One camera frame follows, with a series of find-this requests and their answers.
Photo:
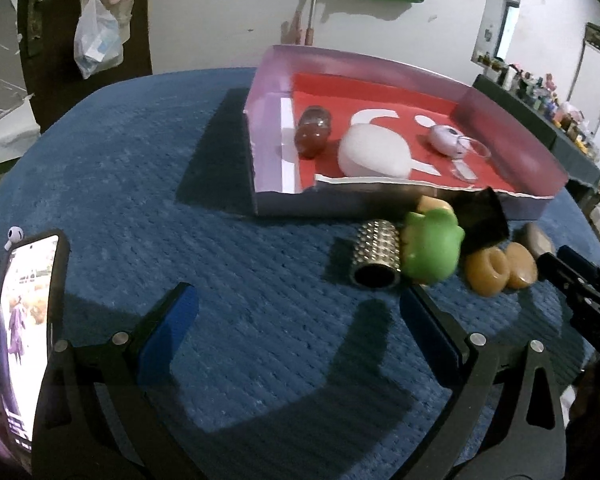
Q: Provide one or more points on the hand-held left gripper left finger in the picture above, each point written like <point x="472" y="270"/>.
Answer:
<point x="172" y="330"/>

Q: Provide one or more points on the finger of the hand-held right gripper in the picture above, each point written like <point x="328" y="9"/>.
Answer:
<point x="560" y="275"/>
<point x="587" y="265"/>

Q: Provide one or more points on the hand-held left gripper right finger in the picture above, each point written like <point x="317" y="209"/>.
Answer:
<point x="425" y="320"/>

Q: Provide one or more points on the green frog toy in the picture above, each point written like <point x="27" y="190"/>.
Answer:
<point x="432" y="247"/>

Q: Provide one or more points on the studded metal cylinder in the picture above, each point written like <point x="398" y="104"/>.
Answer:
<point x="375" y="250"/>

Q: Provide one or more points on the black cylinder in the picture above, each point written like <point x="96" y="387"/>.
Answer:
<point x="480" y="220"/>

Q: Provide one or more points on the clear plastic capsule half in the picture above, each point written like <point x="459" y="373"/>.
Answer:
<point x="484" y="152"/>

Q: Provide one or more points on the white oval case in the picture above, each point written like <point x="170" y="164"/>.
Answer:
<point x="375" y="152"/>

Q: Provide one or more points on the pink oval device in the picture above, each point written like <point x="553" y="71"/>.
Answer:
<point x="445" y="137"/>

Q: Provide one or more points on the red-brown ball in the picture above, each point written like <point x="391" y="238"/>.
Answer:
<point x="312" y="135"/>

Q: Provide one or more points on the pink cardboard box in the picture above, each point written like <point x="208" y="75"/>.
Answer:
<point x="330" y="67"/>

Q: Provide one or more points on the black smartphone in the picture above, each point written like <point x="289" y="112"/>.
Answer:
<point x="27" y="335"/>

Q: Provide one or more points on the row of bottles and figurines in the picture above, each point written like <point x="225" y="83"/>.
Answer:
<point x="555" y="100"/>

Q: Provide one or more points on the crumpled white sheet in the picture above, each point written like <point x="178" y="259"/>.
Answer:
<point x="5" y="130"/>

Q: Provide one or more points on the dark brown door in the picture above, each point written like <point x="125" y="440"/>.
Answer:
<point x="55" y="85"/>

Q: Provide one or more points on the clear plastic bag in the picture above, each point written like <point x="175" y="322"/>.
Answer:
<point x="97" y="40"/>

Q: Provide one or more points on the white and pink stick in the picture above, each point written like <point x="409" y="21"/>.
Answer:
<point x="312" y="2"/>

